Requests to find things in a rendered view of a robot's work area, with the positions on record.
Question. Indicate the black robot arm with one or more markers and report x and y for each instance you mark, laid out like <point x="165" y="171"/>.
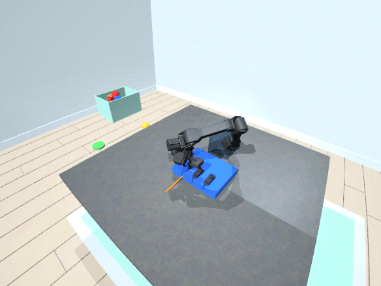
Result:
<point x="189" y="137"/>

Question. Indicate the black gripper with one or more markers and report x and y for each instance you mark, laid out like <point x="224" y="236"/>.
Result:
<point x="196" y="162"/>

